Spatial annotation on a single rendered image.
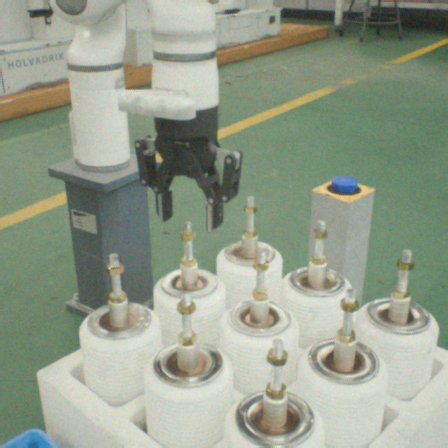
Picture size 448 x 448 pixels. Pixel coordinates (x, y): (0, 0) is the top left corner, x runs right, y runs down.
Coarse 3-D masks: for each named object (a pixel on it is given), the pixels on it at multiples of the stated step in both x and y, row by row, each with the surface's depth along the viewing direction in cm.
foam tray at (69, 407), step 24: (72, 360) 75; (48, 384) 72; (72, 384) 71; (432, 384) 71; (48, 408) 74; (72, 408) 69; (96, 408) 67; (120, 408) 67; (144, 408) 68; (384, 408) 68; (408, 408) 67; (432, 408) 67; (48, 432) 77; (72, 432) 71; (96, 432) 66; (120, 432) 64; (144, 432) 69; (384, 432) 64; (408, 432) 64; (432, 432) 69
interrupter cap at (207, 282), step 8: (176, 272) 81; (200, 272) 81; (208, 272) 80; (168, 280) 79; (176, 280) 79; (200, 280) 79; (208, 280) 78; (216, 280) 78; (168, 288) 77; (176, 288) 77; (200, 288) 77; (208, 288) 77; (216, 288) 77; (176, 296) 75; (192, 296) 75; (200, 296) 75
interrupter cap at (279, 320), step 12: (240, 312) 72; (276, 312) 72; (288, 312) 71; (240, 324) 69; (252, 324) 70; (264, 324) 70; (276, 324) 69; (288, 324) 69; (252, 336) 68; (264, 336) 68
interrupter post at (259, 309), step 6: (252, 300) 69; (258, 300) 69; (264, 300) 69; (252, 306) 69; (258, 306) 69; (264, 306) 69; (252, 312) 70; (258, 312) 69; (264, 312) 69; (252, 318) 70; (258, 318) 70; (264, 318) 70
